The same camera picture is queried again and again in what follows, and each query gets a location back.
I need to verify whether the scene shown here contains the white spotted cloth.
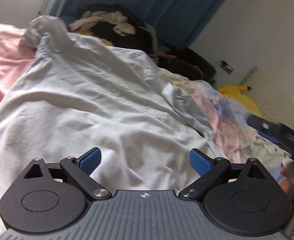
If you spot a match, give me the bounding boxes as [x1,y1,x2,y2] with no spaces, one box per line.
[252,134,293,178]

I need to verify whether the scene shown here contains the small mixed clothes pile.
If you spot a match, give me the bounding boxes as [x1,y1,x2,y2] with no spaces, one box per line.
[149,44,180,63]

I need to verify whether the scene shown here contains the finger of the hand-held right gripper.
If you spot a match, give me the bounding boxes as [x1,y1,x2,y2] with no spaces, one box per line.
[258,131,294,157]
[246,113,282,134]

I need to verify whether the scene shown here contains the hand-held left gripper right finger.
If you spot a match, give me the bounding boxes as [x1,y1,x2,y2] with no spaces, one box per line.
[178,148,277,199]

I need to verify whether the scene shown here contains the teal curtain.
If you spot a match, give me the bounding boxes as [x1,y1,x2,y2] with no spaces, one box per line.
[47,0,240,56]

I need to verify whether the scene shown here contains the beige quilted headboard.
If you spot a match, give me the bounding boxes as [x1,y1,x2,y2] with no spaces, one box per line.
[238,66,294,141]

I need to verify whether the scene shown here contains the yellow plush toy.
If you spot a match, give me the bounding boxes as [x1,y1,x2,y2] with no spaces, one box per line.
[217,84,263,117]

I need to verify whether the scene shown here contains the pastel bed blanket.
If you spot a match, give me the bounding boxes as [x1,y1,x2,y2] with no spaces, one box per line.
[0,23,294,188]

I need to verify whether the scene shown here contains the grey strap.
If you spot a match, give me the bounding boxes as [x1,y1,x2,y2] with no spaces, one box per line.
[142,22,160,54]

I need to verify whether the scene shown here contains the white t-shirt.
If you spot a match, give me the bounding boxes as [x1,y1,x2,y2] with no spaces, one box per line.
[0,15,228,234]

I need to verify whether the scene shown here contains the cream knitted blanket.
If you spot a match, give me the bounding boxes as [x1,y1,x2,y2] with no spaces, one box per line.
[68,11,136,37]

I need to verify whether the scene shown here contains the wall socket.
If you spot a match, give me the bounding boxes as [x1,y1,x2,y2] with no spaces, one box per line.
[218,60,235,74]

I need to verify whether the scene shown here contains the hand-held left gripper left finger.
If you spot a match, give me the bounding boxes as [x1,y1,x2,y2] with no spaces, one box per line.
[13,147,112,200]

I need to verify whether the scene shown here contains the dark clothes pile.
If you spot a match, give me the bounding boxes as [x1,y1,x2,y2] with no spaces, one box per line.
[86,4,163,58]

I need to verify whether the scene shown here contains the yellow cloth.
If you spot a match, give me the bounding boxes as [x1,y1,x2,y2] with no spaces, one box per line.
[81,29,115,47]

